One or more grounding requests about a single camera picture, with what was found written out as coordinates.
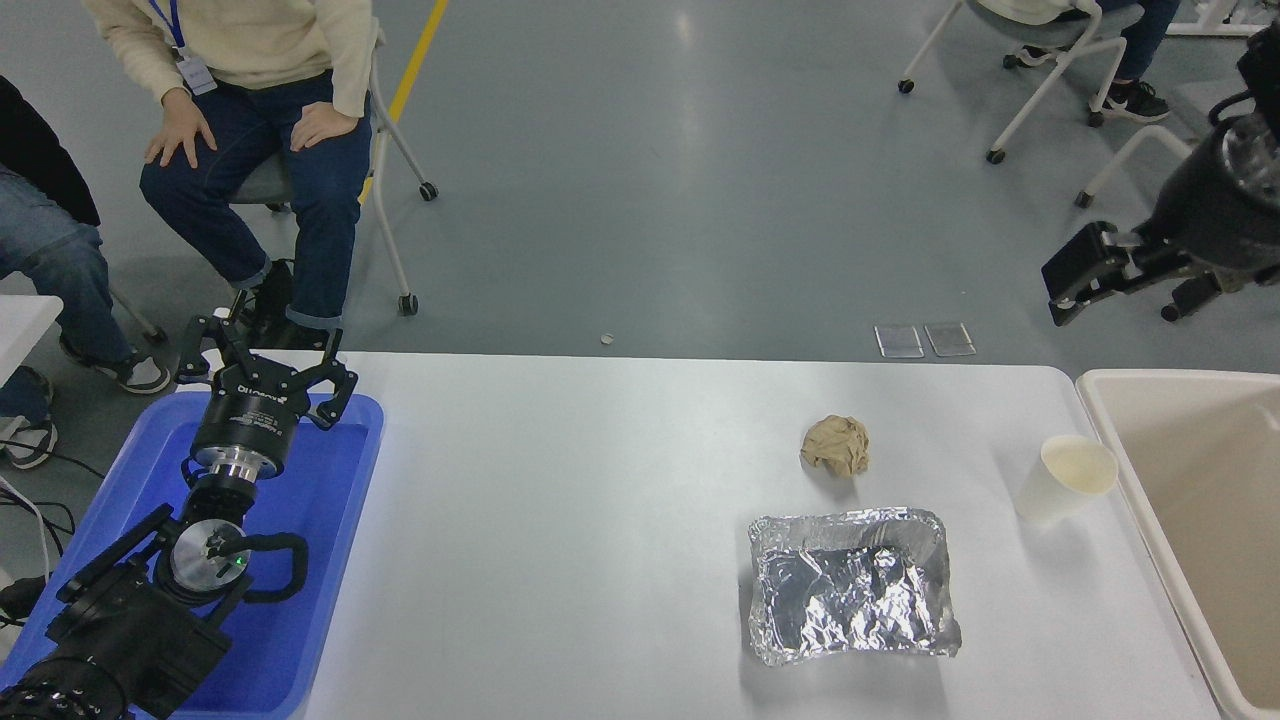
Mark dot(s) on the crumpled tan paper ball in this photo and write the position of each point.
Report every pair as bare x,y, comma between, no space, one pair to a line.
835,445

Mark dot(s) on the large pale bin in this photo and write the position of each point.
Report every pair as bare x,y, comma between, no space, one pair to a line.
1200,500

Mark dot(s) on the crinkled foil tray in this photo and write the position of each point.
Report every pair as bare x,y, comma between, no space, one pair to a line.
850,590

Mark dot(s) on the white paper cup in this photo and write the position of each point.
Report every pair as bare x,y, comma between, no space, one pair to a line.
1065,485

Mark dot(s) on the white side table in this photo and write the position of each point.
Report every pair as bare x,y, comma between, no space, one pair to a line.
20,330

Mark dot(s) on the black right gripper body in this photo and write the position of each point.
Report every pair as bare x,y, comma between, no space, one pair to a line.
1210,220

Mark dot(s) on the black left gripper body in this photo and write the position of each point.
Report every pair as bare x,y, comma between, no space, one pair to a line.
245,418

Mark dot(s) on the blue plastic tray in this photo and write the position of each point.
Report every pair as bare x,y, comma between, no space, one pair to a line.
320,480

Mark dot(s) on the grey wheeled chair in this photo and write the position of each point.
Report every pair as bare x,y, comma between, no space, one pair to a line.
258,187

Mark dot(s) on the clear floor plate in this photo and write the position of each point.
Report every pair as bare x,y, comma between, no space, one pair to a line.
949,339
898,341

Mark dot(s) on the person's right hand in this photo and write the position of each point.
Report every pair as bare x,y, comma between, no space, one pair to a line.
180,125

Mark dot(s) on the white ID badge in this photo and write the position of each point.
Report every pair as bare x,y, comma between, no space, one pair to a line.
197,75

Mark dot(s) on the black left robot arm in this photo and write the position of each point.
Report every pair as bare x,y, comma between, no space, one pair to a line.
130,630

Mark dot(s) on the white furniture base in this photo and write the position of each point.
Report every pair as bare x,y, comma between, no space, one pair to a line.
1210,30

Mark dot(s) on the person's left hand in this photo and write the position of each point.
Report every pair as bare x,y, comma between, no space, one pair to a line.
322,120

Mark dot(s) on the person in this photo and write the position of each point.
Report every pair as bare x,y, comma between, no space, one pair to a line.
50,250
1150,30

